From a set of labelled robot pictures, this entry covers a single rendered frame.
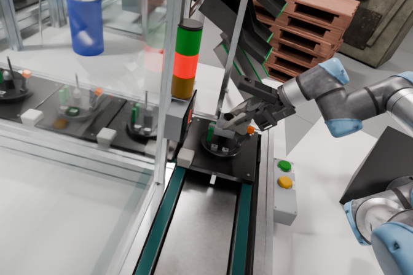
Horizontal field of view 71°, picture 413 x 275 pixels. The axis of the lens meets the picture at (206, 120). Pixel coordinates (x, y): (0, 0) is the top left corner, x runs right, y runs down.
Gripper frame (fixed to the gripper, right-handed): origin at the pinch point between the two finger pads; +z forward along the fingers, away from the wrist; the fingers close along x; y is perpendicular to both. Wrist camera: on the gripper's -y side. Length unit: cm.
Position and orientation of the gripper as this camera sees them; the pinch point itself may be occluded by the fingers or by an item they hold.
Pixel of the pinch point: (225, 120)
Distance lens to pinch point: 89.2
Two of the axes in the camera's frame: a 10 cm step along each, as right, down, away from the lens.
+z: -7.7, 4.1, 4.9
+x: 1.9, -5.9, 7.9
